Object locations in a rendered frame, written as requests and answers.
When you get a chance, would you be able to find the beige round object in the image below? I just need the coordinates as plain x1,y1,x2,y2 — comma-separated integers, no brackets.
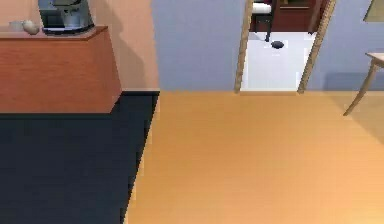
21,19,41,36

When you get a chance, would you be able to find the dark red wooden cupboard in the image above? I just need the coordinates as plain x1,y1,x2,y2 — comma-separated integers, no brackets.
250,0,329,34

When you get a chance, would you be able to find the brown wooden cabinet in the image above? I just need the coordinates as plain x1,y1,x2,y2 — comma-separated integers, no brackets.
0,25,123,115

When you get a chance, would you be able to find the pale grey flat dish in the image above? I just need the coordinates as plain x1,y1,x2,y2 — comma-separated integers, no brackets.
8,20,25,31

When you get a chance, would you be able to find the black coffee machine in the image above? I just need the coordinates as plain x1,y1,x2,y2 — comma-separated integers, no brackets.
37,0,96,36

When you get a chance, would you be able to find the black chair with white seat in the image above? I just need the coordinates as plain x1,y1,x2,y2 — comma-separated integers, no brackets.
251,0,278,43

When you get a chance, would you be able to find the light wooden door frame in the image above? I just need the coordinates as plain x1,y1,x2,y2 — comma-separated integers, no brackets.
233,0,337,95

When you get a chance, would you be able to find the olive framed wall picture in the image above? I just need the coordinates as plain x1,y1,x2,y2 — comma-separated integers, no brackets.
363,0,384,24

